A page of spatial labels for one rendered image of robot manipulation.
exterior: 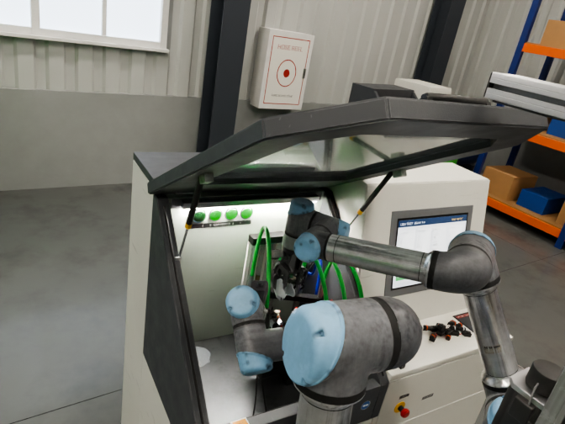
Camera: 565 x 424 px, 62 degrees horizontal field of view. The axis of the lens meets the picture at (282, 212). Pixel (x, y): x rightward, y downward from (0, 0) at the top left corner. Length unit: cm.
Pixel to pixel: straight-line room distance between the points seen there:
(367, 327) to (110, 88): 470
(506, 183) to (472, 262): 581
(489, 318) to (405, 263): 29
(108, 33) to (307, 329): 466
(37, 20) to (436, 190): 394
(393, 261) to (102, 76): 437
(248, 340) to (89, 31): 434
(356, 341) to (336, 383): 7
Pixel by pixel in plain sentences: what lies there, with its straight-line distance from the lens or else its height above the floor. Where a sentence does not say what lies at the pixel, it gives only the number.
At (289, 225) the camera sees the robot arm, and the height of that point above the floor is 148.
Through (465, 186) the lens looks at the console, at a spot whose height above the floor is 153.
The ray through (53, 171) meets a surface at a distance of 532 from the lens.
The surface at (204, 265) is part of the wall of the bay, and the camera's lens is 173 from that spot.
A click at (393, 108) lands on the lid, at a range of 79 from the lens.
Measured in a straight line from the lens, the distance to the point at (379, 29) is 700.
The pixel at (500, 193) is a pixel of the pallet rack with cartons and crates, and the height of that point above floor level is 31.
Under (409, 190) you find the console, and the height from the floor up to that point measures 152.
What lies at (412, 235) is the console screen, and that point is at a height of 135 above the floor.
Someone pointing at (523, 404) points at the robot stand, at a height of 151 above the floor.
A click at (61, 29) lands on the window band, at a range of 507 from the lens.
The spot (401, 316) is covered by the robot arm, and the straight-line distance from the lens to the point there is 75.
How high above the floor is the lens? 206
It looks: 23 degrees down
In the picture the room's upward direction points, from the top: 11 degrees clockwise
